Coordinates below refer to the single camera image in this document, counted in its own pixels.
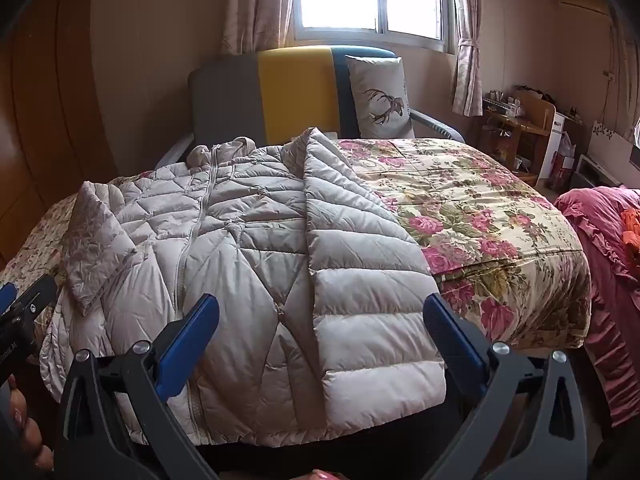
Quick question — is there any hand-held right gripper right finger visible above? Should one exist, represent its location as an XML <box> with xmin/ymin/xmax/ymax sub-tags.
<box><xmin>422</xmin><ymin>292</ymin><xmax>588</xmax><ymax>480</ymax></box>

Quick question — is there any wooden wardrobe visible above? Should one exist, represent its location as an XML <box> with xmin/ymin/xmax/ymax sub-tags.
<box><xmin>0</xmin><ymin>0</ymin><xmax>118</xmax><ymax>261</ymax></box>

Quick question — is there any white box appliance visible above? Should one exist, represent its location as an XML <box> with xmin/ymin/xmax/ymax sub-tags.
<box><xmin>537</xmin><ymin>110</ymin><xmax>568</xmax><ymax>188</ymax></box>

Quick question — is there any grey yellow teal armchair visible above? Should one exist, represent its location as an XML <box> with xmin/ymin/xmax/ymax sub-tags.
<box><xmin>155</xmin><ymin>45</ymin><xmax>466</xmax><ymax>171</ymax></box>

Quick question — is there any person's left hand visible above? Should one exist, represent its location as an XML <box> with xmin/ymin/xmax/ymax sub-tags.
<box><xmin>0</xmin><ymin>375</ymin><xmax>55</xmax><ymax>473</ymax></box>

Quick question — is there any wooden desk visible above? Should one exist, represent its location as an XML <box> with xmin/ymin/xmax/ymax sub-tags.
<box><xmin>480</xmin><ymin>87</ymin><xmax>558</xmax><ymax>186</ymax></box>

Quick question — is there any white floral board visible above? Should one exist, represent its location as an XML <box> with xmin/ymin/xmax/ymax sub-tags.
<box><xmin>586</xmin><ymin>120</ymin><xmax>640</xmax><ymax>188</ymax></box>

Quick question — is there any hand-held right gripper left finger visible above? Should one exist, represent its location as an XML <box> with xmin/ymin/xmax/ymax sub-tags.
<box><xmin>52</xmin><ymin>292</ymin><xmax>221</xmax><ymax>480</ymax></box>

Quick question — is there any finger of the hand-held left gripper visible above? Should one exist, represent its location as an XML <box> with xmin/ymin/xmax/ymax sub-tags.
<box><xmin>0</xmin><ymin>272</ymin><xmax>58</xmax><ymax>333</ymax></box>

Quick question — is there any white deer print pillow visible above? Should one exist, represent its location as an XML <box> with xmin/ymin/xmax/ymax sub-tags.
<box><xmin>345</xmin><ymin>55</ymin><xmax>416</xmax><ymax>139</ymax></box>

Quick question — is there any floral quilt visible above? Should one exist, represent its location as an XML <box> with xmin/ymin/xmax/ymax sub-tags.
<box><xmin>0</xmin><ymin>137</ymin><xmax>593</xmax><ymax>356</ymax></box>

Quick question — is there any orange cloth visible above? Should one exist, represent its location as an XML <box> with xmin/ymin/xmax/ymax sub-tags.
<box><xmin>620</xmin><ymin>207</ymin><xmax>640</xmax><ymax>256</ymax></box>

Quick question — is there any pink ruffled bedspread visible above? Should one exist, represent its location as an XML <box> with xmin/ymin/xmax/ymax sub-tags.
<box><xmin>552</xmin><ymin>185</ymin><xmax>640</xmax><ymax>428</ymax></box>

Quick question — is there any beige patterned curtain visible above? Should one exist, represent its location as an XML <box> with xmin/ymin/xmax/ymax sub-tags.
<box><xmin>447</xmin><ymin>0</ymin><xmax>486</xmax><ymax>117</ymax></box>
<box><xmin>220</xmin><ymin>0</ymin><xmax>301</xmax><ymax>56</ymax></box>

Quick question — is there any beige quilted down jacket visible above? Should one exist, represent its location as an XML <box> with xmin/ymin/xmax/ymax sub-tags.
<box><xmin>39</xmin><ymin>127</ymin><xmax>447</xmax><ymax>448</ymax></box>

